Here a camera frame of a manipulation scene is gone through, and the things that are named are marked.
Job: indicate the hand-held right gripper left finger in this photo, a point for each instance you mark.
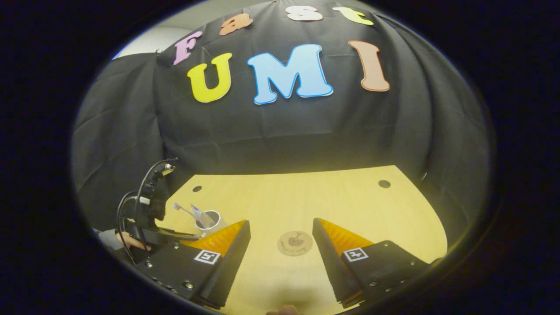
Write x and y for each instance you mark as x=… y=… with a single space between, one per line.
x=232 y=262

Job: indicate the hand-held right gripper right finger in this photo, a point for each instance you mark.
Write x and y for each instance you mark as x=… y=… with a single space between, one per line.
x=332 y=262

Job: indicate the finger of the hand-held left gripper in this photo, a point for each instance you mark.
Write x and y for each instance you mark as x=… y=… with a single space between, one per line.
x=175 y=237

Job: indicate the pale pink toothbrush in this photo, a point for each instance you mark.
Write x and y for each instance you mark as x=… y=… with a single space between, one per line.
x=183 y=210

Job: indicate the small beige toothpaste tube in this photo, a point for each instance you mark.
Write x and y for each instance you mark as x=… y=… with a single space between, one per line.
x=199 y=215

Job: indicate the grey white cup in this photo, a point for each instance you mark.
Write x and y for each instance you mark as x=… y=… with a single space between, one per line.
x=215 y=224

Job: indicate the round brown coaster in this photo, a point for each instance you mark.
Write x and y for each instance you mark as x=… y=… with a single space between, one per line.
x=295 y=243

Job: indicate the light wooden desktop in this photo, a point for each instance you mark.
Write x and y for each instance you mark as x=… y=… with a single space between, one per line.
x=284 y=197

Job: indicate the black backdrop cloth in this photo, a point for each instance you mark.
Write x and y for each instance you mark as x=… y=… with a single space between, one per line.
x=306 y=131

